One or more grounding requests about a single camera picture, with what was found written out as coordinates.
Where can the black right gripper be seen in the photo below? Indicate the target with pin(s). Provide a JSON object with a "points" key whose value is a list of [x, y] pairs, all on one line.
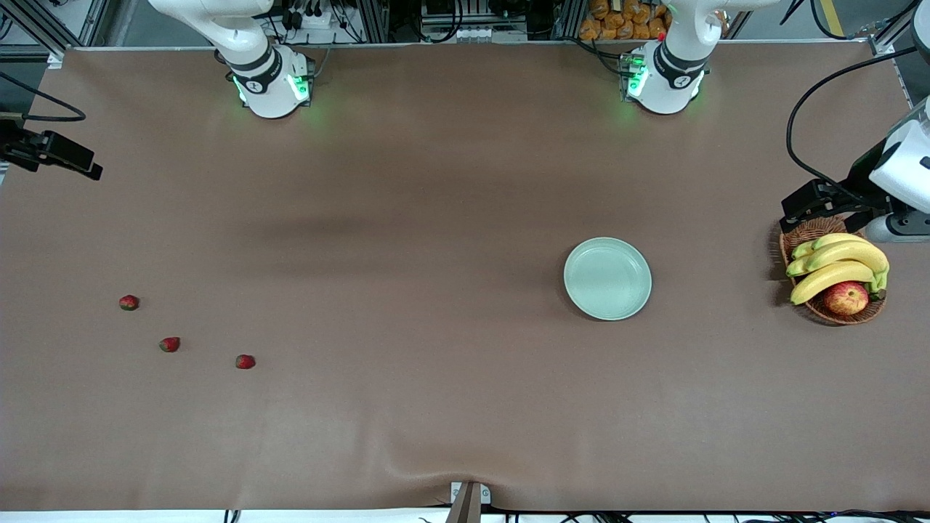
{"points": [[16, 150]]}

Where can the pale green round plate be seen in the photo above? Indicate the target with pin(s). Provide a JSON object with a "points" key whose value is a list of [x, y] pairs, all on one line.
{"points": [[607, 280]]}

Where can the brown wicker basket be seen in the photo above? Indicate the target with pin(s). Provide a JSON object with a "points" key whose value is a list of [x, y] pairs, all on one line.
{"points": [[828, 319]]}

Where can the red yellow apple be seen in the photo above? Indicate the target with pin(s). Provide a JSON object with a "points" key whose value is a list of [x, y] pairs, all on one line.
{"points": [[846, 299]]}

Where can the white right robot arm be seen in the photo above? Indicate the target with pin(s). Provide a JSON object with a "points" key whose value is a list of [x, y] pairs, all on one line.
{"points": [[269, 94]]}

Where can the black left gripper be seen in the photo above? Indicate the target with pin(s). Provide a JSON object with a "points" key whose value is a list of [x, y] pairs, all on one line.
{"points": [[860, 177]]}

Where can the white power strip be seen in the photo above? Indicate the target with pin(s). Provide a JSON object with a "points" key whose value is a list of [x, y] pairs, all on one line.
{"points": [[312, 18]]}

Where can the yellow banana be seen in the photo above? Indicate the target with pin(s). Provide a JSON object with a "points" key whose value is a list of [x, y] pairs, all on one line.
{"points": [[828, 280], [835, 238], [801, 250], [850, 254], [795, 267]]}

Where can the grey metal camera post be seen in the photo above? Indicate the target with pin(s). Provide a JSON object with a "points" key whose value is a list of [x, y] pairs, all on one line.
{"points": [[465, 505]]}

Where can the aluminium frame profile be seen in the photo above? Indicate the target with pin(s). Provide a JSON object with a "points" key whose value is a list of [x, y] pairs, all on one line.
{"points": [[883, 43], [94, 22]]}

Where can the brown table mat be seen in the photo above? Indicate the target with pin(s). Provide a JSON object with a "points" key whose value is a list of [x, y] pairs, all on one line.
{"points": [[436, 218]]}

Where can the orange bread pile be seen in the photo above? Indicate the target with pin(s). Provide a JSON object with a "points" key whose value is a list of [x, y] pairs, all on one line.
{"points": [[617, 22]]}

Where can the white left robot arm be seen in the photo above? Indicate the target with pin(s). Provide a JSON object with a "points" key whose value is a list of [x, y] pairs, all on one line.
{"points": [[665, 87]]}

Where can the white left camera mount block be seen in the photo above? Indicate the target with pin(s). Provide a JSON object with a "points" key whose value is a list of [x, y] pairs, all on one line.
{"points": [[904, 178]]}

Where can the red strawberry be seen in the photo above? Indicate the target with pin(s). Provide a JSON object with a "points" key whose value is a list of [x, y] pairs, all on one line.
{"points": [[128, 302], [169, 344], [245, 361]]}

